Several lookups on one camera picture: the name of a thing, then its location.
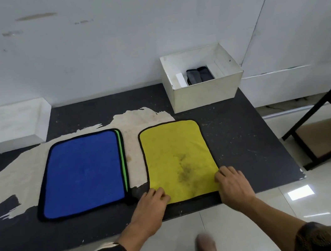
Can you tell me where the person's left hand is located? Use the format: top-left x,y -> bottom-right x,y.
125,185 -> 178,241

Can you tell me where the metal floor rail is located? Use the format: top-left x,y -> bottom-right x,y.
261,104 -> 319,120

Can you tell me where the white flat box lid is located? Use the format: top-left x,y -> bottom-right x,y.
0,96 -> 59,156

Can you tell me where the black cable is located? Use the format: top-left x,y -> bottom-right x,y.
264,95 -> 312,113

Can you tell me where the white box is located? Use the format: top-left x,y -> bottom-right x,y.
158,39 -> 249,116

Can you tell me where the person's right forearm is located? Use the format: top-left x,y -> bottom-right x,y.
242,188 -> 314,251

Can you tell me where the black stool frame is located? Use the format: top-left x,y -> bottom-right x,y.
272,68 -> 331,174

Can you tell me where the person's right hand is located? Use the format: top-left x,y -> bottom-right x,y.
213,162 -> 259,217

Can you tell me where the yellow microfibre cloth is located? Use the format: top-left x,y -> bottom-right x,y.
136,115 -> 224,209

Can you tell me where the stack of microfibre cloths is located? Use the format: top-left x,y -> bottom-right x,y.
26,127 -> 136,224

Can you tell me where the person's right foot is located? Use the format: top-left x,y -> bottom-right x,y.
195,232 -> 218,251

